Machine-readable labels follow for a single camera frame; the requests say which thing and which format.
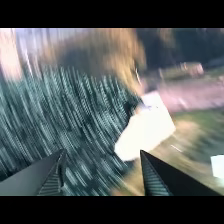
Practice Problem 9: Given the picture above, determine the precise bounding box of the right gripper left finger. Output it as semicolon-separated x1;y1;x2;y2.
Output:
0;148;68;197

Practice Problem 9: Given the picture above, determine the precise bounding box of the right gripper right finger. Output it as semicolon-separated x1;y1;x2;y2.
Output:
139;149;222;197

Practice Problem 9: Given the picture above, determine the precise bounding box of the dark green floral shirt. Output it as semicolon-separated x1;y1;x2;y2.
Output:
0;64;145;197

